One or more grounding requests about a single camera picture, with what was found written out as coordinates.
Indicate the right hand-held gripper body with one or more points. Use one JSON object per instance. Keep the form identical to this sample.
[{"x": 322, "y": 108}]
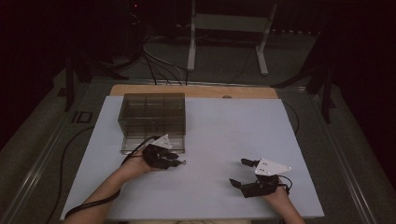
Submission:
[{"x": 261, "y": 188}]

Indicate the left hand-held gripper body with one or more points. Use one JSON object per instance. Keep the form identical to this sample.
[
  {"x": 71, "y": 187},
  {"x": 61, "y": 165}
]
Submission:
[{"x": 154, "y": 157}]

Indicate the clear bottom drawer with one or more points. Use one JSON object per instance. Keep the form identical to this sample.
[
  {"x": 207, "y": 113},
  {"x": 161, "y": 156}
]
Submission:
[{"x": 134, "y": 146}]

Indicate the smoky clear drawer box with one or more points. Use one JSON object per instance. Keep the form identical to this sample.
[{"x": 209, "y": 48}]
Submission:
[{"x": 152, "y": 109}]

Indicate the person's right hand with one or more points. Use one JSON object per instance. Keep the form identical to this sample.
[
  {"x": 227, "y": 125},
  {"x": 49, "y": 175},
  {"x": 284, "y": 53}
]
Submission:
[{"x": 277, "y": 197}]

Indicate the person's left hand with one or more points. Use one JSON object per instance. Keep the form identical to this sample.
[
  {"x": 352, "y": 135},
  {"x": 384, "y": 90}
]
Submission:
[{"x": 135, "y": 166}]

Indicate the white board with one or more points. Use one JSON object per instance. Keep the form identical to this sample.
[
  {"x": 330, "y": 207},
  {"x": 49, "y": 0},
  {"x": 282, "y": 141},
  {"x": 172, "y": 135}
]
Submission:
[{"x": 218, "y": 140}]

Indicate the black tripod stand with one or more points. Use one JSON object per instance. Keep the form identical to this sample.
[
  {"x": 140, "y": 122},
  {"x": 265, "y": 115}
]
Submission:
[
  {"x": 326, "y": 90},
  {"x": 69, "y": 87}
]

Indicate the dark equipment with red light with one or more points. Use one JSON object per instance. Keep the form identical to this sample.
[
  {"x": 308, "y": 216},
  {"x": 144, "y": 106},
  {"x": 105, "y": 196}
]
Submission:
[{"x": 134, "y": 28}]

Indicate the grey metal stand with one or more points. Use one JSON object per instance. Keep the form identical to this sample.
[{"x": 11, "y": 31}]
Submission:
[{"x": 227, "y": 23}]

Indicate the metal floor rail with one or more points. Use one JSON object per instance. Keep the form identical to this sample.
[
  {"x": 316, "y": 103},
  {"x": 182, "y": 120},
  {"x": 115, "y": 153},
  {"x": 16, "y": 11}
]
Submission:
[
  {"x": 348, "y": 174},
  {"x": 34, "y": 174}
]

